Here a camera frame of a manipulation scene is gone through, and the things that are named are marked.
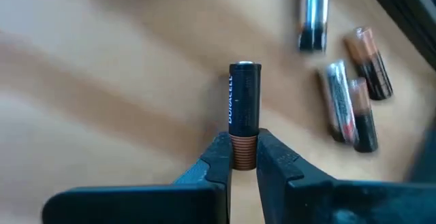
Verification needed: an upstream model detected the silver Energizer battery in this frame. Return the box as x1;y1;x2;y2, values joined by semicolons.
318;59;358;144

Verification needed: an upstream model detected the black aluminium table frame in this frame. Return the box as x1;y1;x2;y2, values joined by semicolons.
360;0;436;71

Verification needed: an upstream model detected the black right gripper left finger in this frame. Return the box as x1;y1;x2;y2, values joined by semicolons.
41;131;234;224

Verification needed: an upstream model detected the silver and black battery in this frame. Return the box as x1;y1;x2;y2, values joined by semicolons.
298;0;330;53

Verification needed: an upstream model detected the black copper Duracell battery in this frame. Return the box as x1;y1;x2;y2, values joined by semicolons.
228;60;262;172
347;77;379;154
343;25;394;101

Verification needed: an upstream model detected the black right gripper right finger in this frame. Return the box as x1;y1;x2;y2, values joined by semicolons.
255;127;436;224

